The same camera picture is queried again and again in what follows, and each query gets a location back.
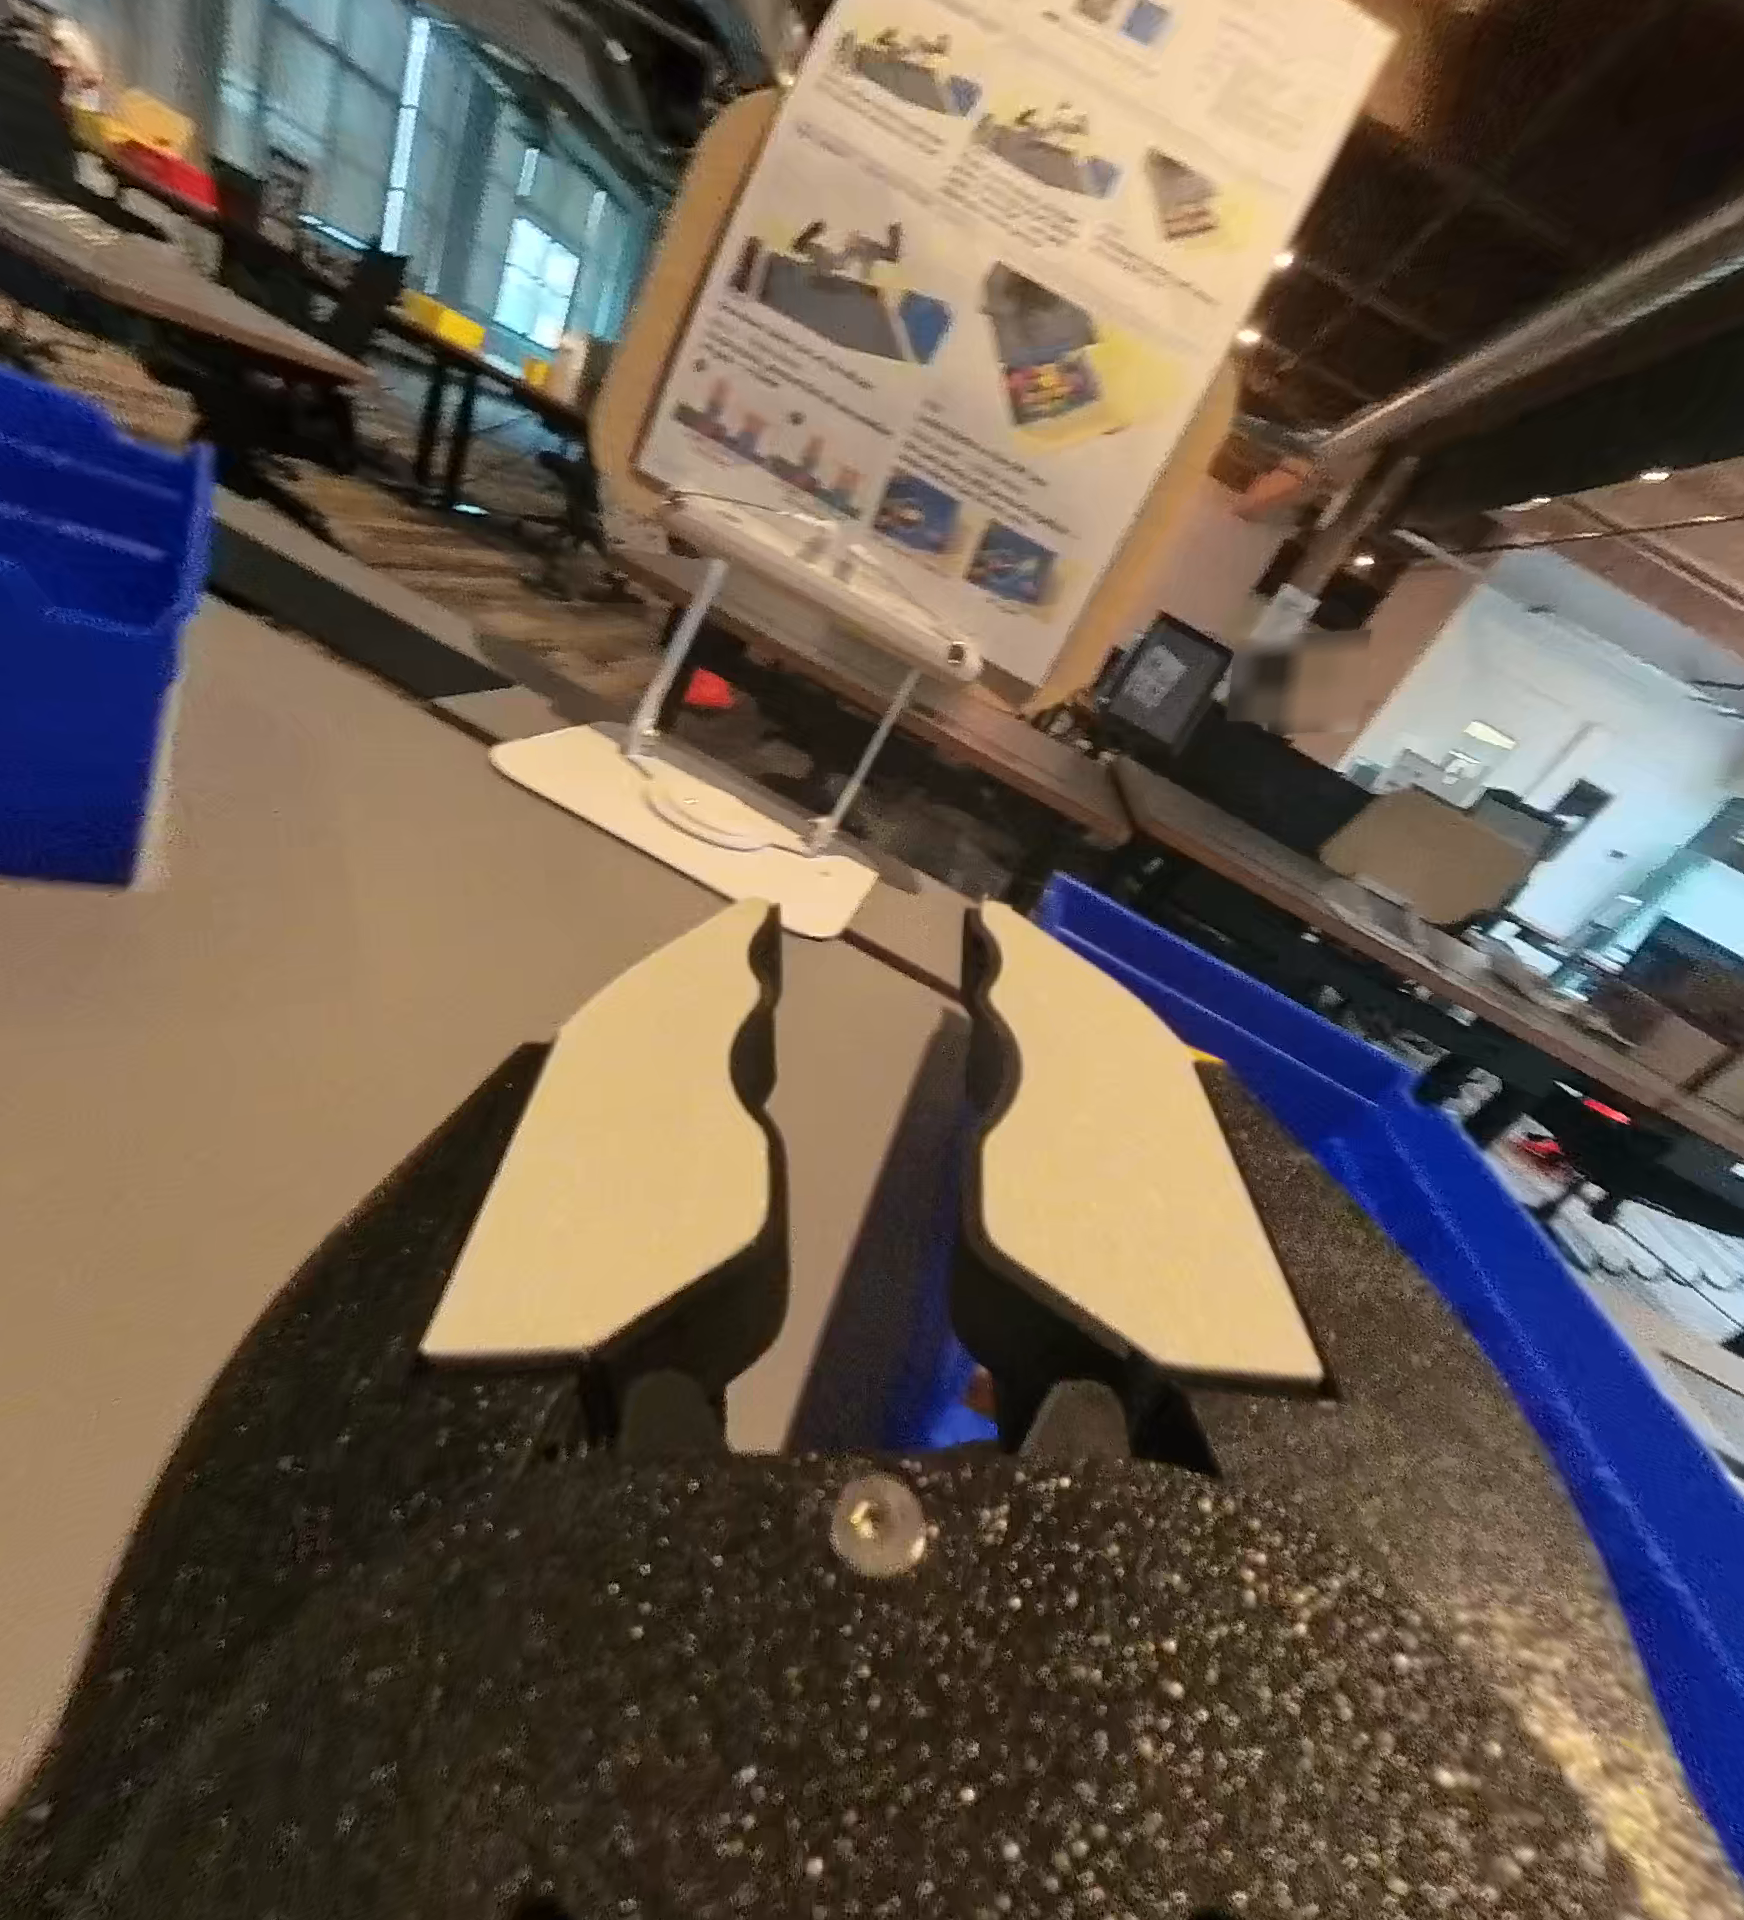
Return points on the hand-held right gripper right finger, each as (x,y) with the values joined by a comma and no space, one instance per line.
(1128,1199)

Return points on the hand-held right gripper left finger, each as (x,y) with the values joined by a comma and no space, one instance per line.
(617,1186)

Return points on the blue plastic bin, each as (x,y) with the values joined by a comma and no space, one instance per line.
(33,675)
(1578,1350)

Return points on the brown long table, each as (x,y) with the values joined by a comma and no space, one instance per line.
(1487,960)
(1024,749)
(181,299)

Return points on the cardboard box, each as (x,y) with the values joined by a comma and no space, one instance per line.
(1427,855)

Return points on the orange traffic cone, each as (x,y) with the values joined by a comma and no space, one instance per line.
(709,689)

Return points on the black device with label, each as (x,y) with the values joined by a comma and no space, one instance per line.
(1157,683)

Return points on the black office chair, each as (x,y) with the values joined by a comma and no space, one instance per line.
(580,480)

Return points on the whiteboard on stand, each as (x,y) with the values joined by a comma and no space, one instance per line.
(662,330)

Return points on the yellow storage bin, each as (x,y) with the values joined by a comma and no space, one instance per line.
(160,126)
(444,316)

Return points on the printed instruction poster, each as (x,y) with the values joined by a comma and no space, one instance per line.
(994,299)

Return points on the red storage bin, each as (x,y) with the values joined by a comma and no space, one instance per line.
(181,184)

